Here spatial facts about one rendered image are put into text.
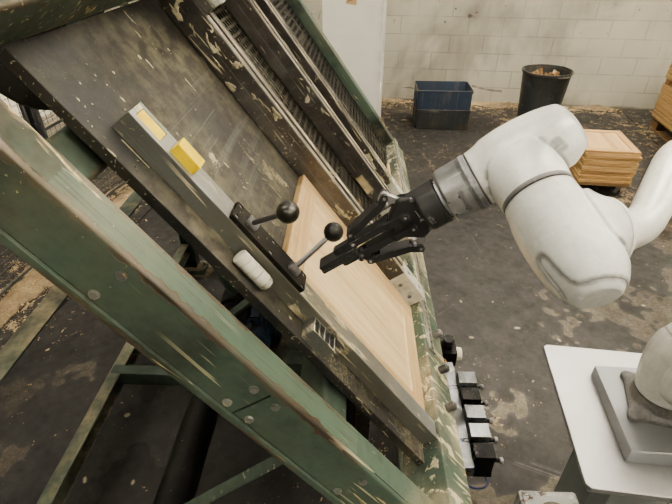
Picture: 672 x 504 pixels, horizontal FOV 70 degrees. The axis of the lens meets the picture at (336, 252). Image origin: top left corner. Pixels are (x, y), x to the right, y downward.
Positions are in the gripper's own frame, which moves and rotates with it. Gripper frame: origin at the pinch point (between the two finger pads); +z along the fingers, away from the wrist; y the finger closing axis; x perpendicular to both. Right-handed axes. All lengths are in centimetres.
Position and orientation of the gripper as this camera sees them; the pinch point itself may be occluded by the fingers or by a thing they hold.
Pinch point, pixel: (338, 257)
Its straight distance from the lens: 83.0
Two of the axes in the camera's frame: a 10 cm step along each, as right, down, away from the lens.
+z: -8.1, 4.6, 3.5
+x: 0.4, -5.6, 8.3
